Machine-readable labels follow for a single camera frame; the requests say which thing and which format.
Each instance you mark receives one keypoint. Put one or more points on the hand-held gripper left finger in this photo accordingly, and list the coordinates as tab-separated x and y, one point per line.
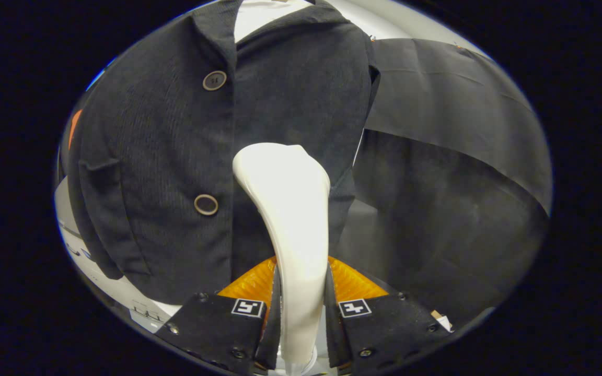
212	324

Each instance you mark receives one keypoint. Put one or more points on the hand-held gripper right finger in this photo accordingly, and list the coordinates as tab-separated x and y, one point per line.
390	329

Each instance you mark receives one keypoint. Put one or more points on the white garment steamer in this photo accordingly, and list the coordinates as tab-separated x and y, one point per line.
290	209

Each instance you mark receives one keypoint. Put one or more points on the black button jacket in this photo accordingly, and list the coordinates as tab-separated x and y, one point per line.
160	146

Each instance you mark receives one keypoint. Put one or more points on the brown cardboard box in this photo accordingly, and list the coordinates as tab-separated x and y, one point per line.
441	319

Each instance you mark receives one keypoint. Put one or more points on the grey drawer cabinet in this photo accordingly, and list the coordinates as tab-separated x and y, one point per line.
84	263

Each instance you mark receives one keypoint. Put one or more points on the black backdrop cloth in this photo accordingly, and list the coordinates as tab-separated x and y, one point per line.
452	183

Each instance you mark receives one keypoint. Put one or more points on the white mannequin torso stand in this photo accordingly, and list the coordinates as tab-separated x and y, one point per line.
259	15

